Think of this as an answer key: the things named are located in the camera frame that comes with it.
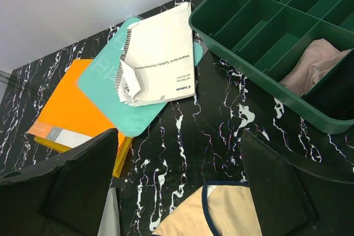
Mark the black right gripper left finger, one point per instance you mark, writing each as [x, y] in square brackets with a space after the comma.
[64, 195]

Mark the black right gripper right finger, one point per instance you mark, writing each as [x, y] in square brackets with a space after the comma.
[294, 195]

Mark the grey underwear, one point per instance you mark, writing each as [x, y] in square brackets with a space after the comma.
[110, 225]

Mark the beige underwear navy trim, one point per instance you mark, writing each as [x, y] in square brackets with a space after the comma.
[216, 208]

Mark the pink rolled underwear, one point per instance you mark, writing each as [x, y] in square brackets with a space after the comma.
[318, 59]

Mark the yellow binder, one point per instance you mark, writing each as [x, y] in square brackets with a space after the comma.
[124, 144]

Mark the orange folder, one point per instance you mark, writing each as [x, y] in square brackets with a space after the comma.
[69, 118]

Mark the teal plastic board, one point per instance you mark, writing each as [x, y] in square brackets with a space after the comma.
[97, 83]

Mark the white Canon safety booklet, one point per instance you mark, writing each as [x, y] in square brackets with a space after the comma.
[157, 64]

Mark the green compartment tray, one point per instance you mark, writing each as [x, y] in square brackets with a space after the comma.
[265, 39]

